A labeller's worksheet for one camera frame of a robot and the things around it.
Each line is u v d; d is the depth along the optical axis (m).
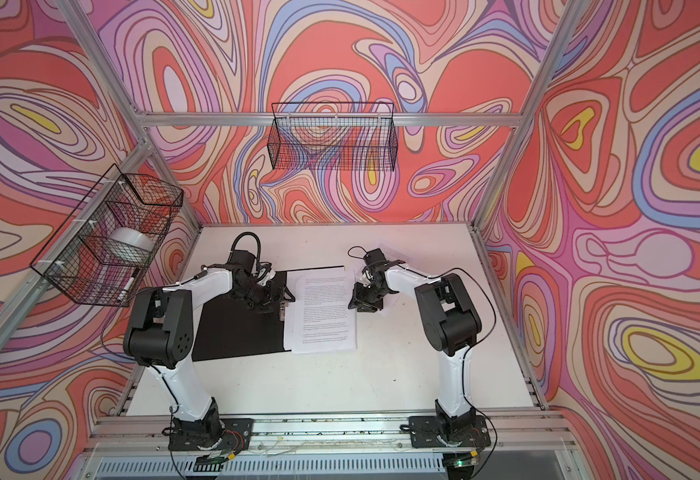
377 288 0.78
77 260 0.68
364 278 0.95
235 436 0.72
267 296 0.84
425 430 0.73
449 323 0.53
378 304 0.90
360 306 0.91
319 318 0.93
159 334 0.50
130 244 0.70
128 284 0.72
